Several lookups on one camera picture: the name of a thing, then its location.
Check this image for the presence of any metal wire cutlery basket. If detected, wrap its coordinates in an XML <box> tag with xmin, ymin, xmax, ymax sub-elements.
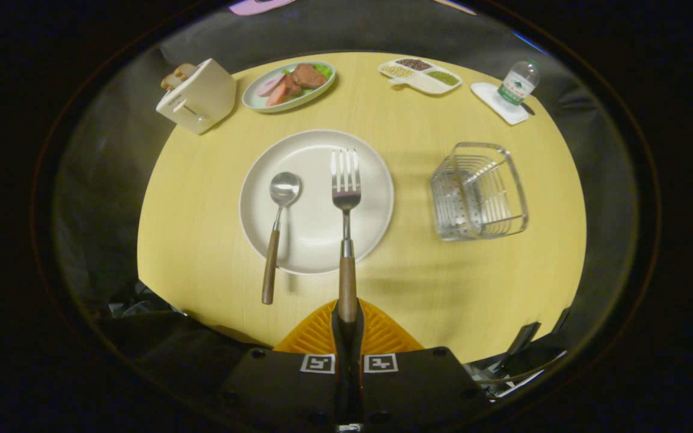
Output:
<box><xmin>430</xmin><ymin>142</ymin><xmax>529</xmax><ymax>242</ymax></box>

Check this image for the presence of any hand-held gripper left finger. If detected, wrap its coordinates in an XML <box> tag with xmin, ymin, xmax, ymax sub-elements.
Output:
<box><xmin>220</xmin><ymin>299</ymin><xmax>350</xmax><ymax>431</ymax></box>

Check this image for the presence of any red sausage slice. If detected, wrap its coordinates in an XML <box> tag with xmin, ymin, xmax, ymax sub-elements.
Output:
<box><xmin>265</xmin><ymin>81</ymin><xmax>290</xmax><ymax>107</ymax></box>

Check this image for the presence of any pink ham slice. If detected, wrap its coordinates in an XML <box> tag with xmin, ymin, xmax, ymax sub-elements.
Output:
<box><xmin>256</xmin><ymin>73</ymin><xmax>287</xmax><ymax>98</ymax></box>

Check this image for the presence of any white round plate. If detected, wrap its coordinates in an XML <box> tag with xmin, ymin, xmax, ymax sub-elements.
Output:
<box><xmin>239</xmin><ymin>129</ymin><xmax>395</xmax><ymax>276</ymax></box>

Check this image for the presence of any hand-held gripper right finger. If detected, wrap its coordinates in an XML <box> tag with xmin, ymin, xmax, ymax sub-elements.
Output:
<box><xmin>346</xmin><ymin>299</ymin><xmax>491</xmax><ymax>431</ymax></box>

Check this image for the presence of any white square coaster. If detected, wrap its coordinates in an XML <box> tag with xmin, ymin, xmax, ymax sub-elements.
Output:
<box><xmin>470</xmin><ymin>82</ymin><xmax>530</xmax><ymax>126</ymax></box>

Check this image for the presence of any black table clamp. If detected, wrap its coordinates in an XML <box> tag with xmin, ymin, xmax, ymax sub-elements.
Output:
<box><xmin>506</xmin><ymin>322</ymin><xmax>543</xmax><ymax>361</ymax></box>

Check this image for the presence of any clear plastic water bottle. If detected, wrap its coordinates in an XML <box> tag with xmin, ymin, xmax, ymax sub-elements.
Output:
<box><xmin>497</xmin><ymin>58</ymin><xmax>541</xmax><ymax>113</ymax></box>

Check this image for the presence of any pale green food plate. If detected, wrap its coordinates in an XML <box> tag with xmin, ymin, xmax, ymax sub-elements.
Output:
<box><xmin>242</xmin><ymin>60</ymin><xmax>336</xmax><ymax>114</ymax></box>

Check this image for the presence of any cream toaster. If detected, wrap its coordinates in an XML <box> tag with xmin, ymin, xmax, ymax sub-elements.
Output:
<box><xmin>155</xmin><ymin>58</ymin><xmax>238</xmax><ymax>135</ymax></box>

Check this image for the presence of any wooden-handled metal fork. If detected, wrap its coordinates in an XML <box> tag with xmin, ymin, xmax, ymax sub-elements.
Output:
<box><xmin>330</xmin><ymin>148</ymin><xmax>362</xmax><ymax>324</ymax></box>

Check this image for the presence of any white divided snack tray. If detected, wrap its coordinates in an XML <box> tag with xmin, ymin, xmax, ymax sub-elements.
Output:
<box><xmin>378</xmin><ymin>57</ymin><xmax>463</xmax><ymax>96</ymax></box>

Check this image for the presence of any wooden-handled metal spoon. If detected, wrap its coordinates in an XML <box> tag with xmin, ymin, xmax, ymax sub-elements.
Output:
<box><xmin>262</xmin><ymin>172</ymin><xmax>302</xmax><ymax>306</ymax></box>

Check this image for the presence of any brown meat slice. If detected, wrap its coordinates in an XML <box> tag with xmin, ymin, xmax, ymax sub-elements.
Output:
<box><xmin>292</xmin><ymin>63</ymin><xmax>328</xmax><ymax>90</ymax></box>

